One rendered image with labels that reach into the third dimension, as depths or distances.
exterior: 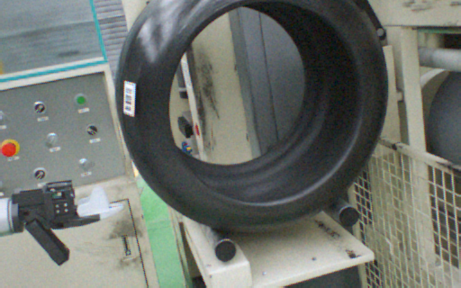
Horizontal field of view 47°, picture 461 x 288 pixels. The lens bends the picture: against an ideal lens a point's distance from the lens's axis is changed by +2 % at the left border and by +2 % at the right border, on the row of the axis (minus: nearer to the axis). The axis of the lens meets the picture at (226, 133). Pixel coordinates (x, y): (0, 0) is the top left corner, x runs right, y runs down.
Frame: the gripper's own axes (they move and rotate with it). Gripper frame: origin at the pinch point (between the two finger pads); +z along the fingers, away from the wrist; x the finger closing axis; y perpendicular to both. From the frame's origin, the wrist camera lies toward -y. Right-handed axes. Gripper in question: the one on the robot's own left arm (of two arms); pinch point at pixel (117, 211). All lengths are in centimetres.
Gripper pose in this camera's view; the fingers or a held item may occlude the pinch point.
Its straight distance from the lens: 115.6
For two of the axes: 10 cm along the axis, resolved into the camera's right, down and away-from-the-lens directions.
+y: -0.5, -9.7, -2.2
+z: 9.7, -1.1, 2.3
